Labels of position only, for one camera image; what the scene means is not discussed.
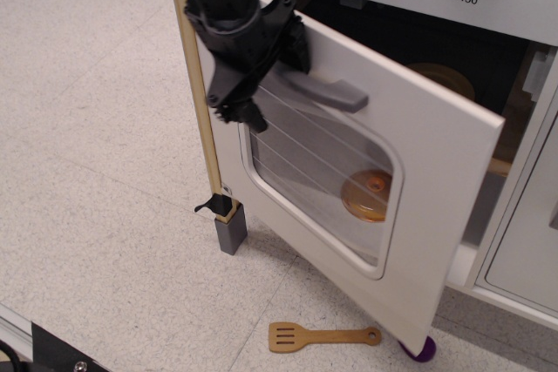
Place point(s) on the wooden slotted spatula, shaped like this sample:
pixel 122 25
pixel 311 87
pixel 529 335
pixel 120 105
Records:
pixel 289 337

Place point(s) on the grey cabinet foot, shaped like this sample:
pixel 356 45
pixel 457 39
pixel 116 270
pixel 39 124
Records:
pixel 232 234

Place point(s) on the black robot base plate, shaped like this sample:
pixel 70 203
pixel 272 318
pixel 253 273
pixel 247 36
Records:
pixel 53 354

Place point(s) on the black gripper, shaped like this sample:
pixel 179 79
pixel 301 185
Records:
pixel 246 39

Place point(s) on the white oven door with window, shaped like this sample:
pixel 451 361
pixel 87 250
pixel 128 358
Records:
pixel 434 143

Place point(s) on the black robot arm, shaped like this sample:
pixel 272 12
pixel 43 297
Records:
pixel 246 39

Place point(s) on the yellow plastic plate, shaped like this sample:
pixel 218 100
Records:
pixel 446 76

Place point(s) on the purple toy eggplant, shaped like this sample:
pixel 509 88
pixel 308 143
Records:
pixel 426 355

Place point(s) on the black tape strip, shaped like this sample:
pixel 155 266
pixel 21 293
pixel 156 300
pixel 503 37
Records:
pixel 218 204

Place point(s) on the orange pot lid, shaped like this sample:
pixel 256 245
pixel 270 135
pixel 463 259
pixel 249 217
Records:
pixel 365 195

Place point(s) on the white cupboard door right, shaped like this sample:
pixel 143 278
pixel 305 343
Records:
pixel 522 261

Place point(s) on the white toy kitchen cabinet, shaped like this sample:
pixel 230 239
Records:
pixel 524 117

